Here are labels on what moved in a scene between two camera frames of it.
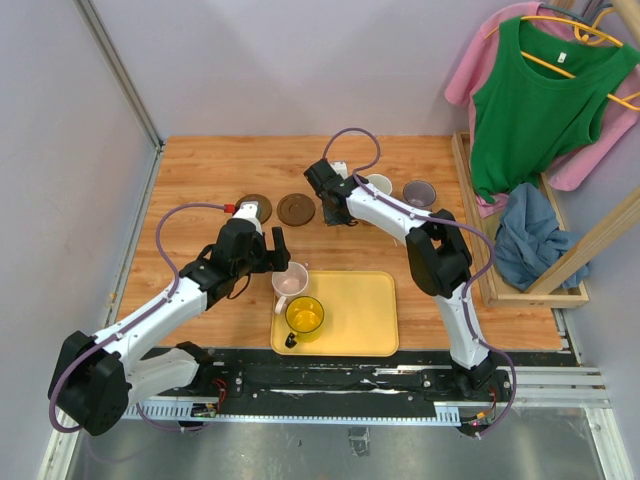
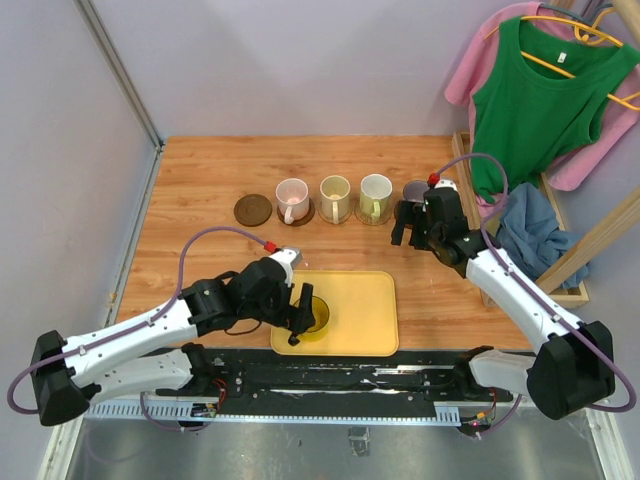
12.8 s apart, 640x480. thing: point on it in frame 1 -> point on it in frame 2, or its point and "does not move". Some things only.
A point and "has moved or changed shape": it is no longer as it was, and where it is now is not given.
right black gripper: x=332 y=220 -> x=406 y=211
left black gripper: x=271 y=260 -> x=304 y=318
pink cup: x=290 y=282 has moved or changed shape
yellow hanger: x=588 y=33 does not move
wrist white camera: x=340 y=167 -> x=446 y=183
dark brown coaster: x=296 y=209 does not move
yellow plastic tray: x=361 y=316 does not move
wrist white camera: x=250 y=209 -> x=288 y=258
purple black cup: x=419 y=193 does not move
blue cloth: x=529 y=238 does not move
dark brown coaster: x=264 y=207 does not move
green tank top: x=542 y=99 does not move
